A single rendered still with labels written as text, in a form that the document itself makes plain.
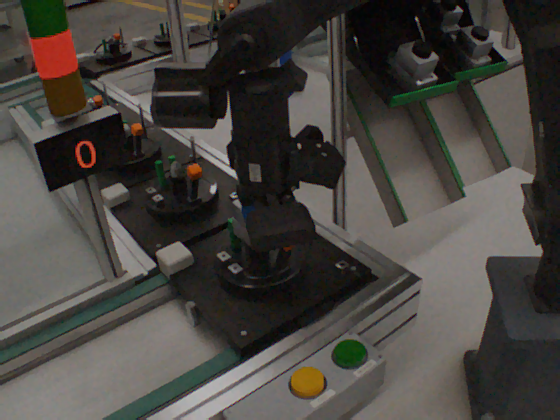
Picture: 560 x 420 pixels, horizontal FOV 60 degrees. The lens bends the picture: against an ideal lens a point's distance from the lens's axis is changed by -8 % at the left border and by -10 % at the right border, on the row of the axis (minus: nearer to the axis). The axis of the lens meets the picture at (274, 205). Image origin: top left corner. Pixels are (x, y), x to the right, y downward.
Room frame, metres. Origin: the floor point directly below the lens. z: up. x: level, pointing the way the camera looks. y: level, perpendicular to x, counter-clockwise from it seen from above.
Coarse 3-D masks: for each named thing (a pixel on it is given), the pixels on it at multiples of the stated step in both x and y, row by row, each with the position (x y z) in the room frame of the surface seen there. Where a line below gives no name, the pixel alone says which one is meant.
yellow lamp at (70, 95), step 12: (72, 72) 0.60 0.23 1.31; (48, 84) 0.59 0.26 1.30; (60, 84) 0.59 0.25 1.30; (72, 84) 0.60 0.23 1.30; (48, 96) 0.59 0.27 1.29; (60, 96) 0.59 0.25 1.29; (72, 96) 0.59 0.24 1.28; (84, 96) 0.61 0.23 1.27; (60, 108) 0.59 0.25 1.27; (72, 108) 0.59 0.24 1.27
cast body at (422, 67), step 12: (408, 48) 0.72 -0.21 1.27; (420, 48) 0.70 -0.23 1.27; (396, 60) 0.73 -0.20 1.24; (408, 60) 0.71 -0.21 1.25; (420, 60) 0.69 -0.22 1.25; (432, 60) 0.70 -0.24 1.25; (396, 72) 0.73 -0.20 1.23; (408, 72) 0.71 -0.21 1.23; (420, 72) 0.70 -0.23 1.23; (408, 84) 0.71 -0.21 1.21; (420, 84) 0.69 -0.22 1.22; (432, 84) 0.71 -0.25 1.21
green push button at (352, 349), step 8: (336, 344) 0.45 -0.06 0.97; (344, 344) 0.45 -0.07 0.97; (352, 344) 0.44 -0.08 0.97; (360, 344) 0.44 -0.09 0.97; (336, 352) 0.43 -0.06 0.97; (344, 352) 0.43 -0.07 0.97; (352, 352) 0.43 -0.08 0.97; (360, 352) 0.43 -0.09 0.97; (336, 360) 0.43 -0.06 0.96; (344, 360) 0.42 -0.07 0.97; (352, 360) 0.42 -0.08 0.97; (360, 360) 0.42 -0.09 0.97
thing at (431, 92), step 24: (384, 0) 0.89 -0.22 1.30; (408, 0) 0.83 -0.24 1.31; (360, 24) 0.86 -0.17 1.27; (384, 24) 0.87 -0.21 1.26; (408, 24) 0.83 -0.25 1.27; (360, 48) 0.80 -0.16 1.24; (384, 48) 0.81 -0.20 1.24; (360, 72) 0.74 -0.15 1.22; (384, 72) 0.75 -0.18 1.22; (432, 72) 0.77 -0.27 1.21; (384, 96) 0.69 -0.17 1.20; (408, 96) 0.68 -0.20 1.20; (432, 96) 0.71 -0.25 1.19
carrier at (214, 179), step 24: (192, 144) 0.89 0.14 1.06; (216, 168) 0.94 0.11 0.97; (120, 192) 0.85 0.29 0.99; (144, 192) 0.87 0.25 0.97; (168, 192) 0.83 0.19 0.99; (216, 192) 0.82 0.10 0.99; (120, 216) 0.79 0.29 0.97; (144, 216) 0.79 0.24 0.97; (168, 216) 0.76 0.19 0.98; (192, 216) 0.77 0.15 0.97; (216, 216) 0.77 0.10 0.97; (144, 240) 0.71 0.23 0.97; (168, 240) 0.71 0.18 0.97; (192, 240) 0.71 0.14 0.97
